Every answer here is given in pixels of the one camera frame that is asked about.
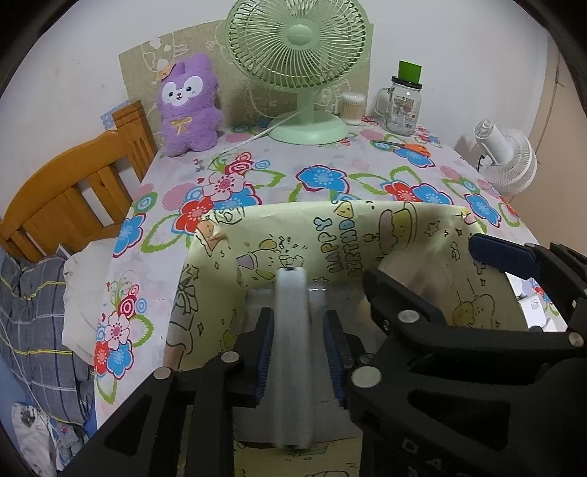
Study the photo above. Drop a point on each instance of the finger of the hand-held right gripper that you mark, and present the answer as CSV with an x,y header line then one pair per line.
x,y
412,330
500,254

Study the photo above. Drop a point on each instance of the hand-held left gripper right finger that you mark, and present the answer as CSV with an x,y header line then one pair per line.
x,y
334,362

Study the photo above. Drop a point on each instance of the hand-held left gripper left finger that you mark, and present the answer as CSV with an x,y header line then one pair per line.
x,y
262,362

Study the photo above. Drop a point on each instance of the white charger block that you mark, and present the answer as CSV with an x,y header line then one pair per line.
x,y
254,305

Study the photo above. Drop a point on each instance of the white adapter grey print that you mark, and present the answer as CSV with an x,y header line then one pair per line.
x,y
534,306

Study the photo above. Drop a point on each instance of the white round fan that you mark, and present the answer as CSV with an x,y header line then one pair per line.
x,y
504,160

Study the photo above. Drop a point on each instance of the beige cabinet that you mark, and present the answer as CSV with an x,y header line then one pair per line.
x,y
564,137

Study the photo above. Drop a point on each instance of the glass jar mug green lid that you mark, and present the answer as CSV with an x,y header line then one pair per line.
x,y
403,108

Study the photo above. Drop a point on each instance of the floral tablecloth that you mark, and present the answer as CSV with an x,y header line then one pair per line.
x,y
321,179

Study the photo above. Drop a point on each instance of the cotton swab jar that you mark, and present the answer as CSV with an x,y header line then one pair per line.
x,y
352,108

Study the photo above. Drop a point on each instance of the grey plaid pillow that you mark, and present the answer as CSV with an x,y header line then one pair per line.
x,y
32,321

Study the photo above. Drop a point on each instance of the white grey crumpled cloth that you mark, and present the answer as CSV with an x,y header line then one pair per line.
x,y
32,431

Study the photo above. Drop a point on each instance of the wooden bed headboard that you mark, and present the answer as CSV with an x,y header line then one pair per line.
x,y
69,183

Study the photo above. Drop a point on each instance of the purple plush toy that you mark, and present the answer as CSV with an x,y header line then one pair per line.
x,y
188,105

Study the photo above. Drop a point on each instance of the blue patterned paper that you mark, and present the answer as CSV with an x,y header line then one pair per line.
x,y
108,117

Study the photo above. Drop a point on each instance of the green desk fan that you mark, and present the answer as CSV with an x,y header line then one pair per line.
x,y
298,34

